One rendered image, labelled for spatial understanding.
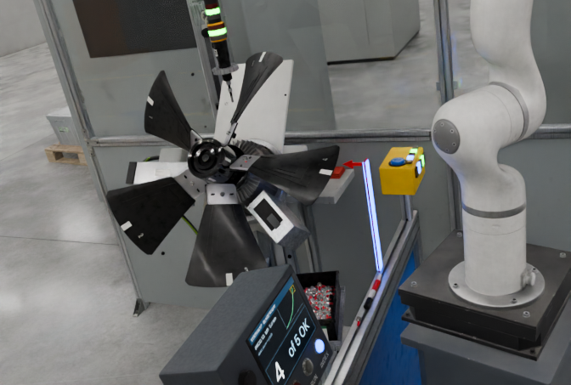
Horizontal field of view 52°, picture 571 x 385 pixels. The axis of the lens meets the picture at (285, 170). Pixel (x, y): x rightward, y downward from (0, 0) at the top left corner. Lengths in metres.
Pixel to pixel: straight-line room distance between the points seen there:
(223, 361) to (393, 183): 1.05
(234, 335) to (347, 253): 1.72
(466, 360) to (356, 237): 1.31
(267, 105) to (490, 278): 0.99
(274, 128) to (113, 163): 1.24
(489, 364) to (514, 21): 0.64
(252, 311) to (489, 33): 0.60
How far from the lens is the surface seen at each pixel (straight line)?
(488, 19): 1.06
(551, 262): 1.41
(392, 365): 1.80
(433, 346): 1.30
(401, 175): 1.75
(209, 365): 0.84
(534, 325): 1.22
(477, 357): 1.27
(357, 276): 2.61
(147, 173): 1.96
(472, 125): 1.06
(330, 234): 2.53
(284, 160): 1.61
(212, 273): 1.59
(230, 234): 1.62
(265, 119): 1.93
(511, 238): 1.21
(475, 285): 1.28
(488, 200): 1.17
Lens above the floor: 1.77
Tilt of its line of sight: 22 degrees down
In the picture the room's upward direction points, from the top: 11 degrees counter-clockwise
